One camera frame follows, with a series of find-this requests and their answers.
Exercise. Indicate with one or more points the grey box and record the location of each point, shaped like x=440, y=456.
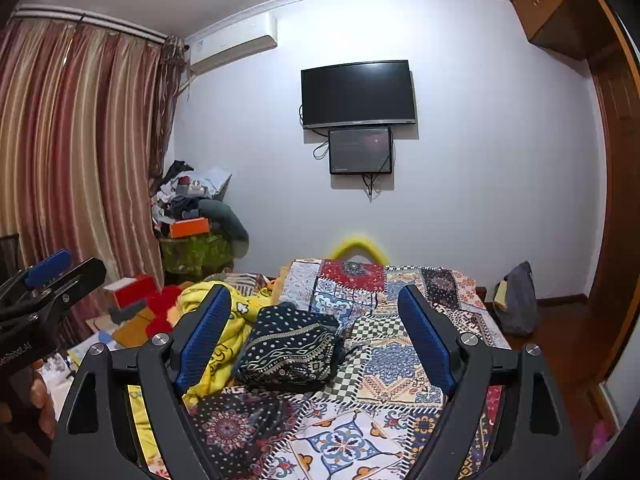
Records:
x=127, y=312

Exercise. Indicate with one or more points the orange box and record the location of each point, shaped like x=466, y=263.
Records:
x=189, y=227

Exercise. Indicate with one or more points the wooden door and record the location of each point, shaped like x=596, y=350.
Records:
x=612, y=160

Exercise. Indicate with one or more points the patchwork quilt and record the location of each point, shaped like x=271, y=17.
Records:
x=380, y=370

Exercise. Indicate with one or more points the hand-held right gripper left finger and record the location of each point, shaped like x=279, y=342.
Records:
x=205, y=340

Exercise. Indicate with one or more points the small black monitor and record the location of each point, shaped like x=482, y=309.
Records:
x=360, y=151

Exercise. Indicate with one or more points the brown cardboard box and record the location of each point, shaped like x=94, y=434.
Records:
x=135, y=330

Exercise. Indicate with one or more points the striped brown curtain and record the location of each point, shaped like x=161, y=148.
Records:
x=75, y=160

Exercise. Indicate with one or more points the person's left hand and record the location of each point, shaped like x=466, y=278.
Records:
x=42, y=385

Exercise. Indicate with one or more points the large black television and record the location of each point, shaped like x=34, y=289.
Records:
x=357, y=92

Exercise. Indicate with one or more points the wooden bed frame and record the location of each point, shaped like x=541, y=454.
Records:
x=481, y=294

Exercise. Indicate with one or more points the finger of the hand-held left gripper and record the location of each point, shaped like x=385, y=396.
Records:
x=47, y=266
x=80, y=275

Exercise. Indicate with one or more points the navy patterned hoodie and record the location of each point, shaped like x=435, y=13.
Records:
x=290, y=350

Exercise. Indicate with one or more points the green cloth covered cabinet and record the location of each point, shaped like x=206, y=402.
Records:
x=195, y=255

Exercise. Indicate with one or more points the white air conditioner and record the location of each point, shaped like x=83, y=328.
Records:
x=235, y=42

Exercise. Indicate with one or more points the grey bag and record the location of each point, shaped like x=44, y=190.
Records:
x=520, y=300

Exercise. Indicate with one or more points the red box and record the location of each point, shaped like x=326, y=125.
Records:
x=132, y=290

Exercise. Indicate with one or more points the red plush toy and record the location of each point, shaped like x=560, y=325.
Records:
x=165, y=305

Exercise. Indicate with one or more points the wooden overhead cabinet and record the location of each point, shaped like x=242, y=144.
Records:
x=555, y=5

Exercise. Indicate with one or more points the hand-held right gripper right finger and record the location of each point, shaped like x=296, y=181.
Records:
x=427, y=340

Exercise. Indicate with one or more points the pile of clutter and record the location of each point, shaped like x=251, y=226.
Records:
x=185, y=185

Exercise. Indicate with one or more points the striped cloth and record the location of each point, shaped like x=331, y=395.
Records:
x=245, y=280

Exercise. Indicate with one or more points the yellow cartoon blanket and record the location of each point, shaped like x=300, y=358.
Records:
x=235, y=355

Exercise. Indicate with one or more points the white curtain rail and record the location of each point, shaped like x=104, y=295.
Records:
x=90, y=20

